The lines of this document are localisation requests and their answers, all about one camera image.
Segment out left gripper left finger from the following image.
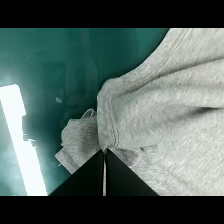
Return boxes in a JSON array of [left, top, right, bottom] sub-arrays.
[[49, 148, 105, 197]]

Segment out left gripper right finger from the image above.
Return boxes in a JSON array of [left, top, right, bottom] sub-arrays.
[[105, 148, 160, 197]]

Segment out grey sweatshirt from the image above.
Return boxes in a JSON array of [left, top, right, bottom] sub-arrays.
[[54, 27, 224, 197]]

